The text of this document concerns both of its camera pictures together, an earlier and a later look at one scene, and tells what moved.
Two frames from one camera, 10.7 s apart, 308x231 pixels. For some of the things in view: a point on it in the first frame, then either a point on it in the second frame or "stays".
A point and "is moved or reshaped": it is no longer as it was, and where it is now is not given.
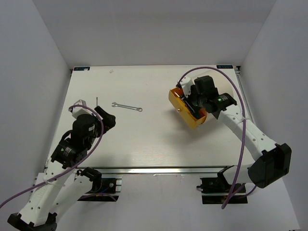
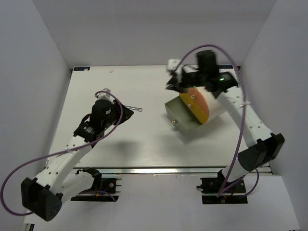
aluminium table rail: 209,170 stays
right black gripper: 188,100 -> 180,87
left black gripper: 109,120 -> 126,112
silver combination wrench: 115,105 stays
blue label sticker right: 224,67 stays
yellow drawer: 183,109 is moved or reshaped
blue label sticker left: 81,68 stays
